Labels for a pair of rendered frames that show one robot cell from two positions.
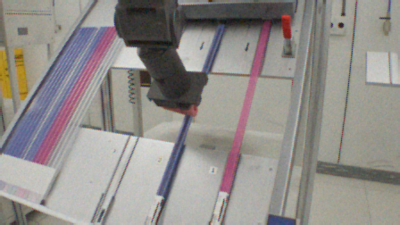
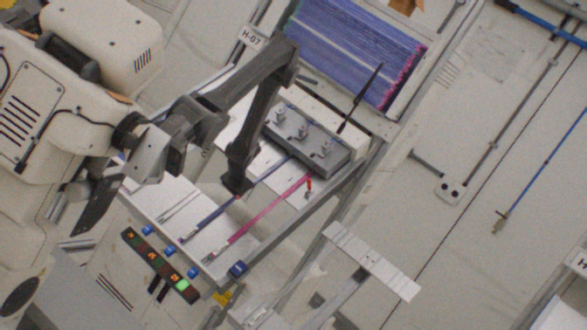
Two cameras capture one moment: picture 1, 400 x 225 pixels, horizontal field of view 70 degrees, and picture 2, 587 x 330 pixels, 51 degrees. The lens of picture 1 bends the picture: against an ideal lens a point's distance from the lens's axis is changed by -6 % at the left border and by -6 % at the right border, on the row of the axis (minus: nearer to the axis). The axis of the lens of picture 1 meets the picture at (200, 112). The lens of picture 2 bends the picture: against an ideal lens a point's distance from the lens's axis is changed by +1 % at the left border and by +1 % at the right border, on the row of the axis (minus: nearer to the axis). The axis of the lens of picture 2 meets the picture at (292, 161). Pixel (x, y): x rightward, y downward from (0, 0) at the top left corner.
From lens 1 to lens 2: 1.47 m
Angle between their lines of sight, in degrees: 2
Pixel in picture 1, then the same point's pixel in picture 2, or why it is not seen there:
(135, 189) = (185, 217)
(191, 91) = (241, 188)
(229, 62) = (274, 182)
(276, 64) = (296, 199)
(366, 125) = (424, 315)
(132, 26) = (231, 154)
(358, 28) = (473, 208)
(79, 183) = (155, 197)
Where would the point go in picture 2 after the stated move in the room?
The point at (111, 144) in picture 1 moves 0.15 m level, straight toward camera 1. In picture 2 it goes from (184, 187) to (183, 204)
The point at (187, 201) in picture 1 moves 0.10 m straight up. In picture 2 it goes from (208, 237) to (224, 212)
